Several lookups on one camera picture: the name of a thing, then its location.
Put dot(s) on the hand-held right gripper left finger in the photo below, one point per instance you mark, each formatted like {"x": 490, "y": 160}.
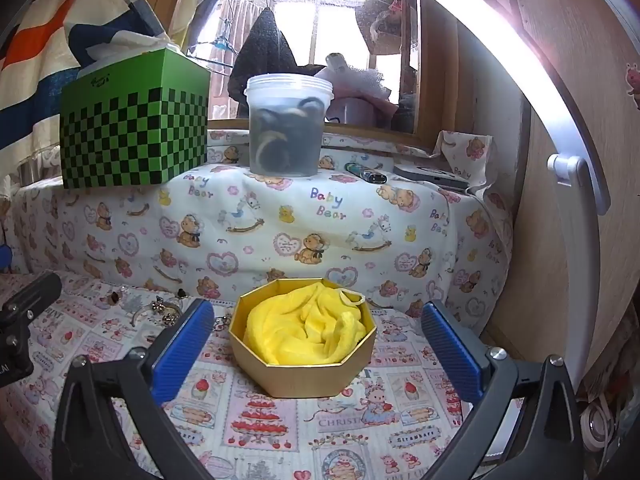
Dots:
{"x": 182, "y": 345}

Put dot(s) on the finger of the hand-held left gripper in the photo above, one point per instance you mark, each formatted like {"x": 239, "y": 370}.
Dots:
{"x": 35, "y": 290}

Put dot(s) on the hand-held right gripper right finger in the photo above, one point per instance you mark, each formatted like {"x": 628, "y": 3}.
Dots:
{"x": 452, "y": 350}

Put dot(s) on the crystal brooch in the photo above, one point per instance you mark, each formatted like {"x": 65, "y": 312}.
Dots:
{"x": 160, "y": 304}

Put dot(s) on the gold octagonal box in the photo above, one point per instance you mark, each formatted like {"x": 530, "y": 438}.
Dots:
{"x": 300, "y": 375}

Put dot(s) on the yellow cloth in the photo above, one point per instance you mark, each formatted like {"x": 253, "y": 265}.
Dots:
{"x": 305, "y": 325}

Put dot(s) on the strawberry printed tablecloth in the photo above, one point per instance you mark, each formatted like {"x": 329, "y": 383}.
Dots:
{"x": 280, "y": 430}

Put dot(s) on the bear printed white cloth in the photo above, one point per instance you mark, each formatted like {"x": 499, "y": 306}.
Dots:
{"x": 300, "y": 220}

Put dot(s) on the silver phone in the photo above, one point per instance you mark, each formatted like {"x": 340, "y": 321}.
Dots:
{"x": 432, "y": 175}

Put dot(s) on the green checkered tissue box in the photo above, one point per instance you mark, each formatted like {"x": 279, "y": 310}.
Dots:
{"x": 135, "y": 130}

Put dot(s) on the black lighter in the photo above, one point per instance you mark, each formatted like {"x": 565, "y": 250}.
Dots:
{"x": 367, "y": 174}

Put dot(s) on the colourful striped cloth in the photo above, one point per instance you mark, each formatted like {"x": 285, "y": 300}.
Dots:
{"x": 40, "y": 60}

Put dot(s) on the clear plastic lidded container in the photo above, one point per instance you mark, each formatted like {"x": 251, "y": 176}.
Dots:
{"x": 285, "y": 130}

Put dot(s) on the pink cloth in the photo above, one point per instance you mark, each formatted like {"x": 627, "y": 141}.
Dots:
{"x": 360, "y": 90}

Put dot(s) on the black hanging garment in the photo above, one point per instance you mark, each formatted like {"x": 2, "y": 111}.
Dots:
{"x": 267, "y": 45}

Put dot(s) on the pink cartoon sticker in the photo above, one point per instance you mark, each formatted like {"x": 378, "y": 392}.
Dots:
{"x": 633, "y": 82}

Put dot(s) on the wooden cabinet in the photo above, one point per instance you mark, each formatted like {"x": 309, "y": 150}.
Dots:
{"x": 600, "y": 35}

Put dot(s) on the wooden frame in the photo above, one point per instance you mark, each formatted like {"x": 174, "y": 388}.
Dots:
{"x": 425, "y": 85}

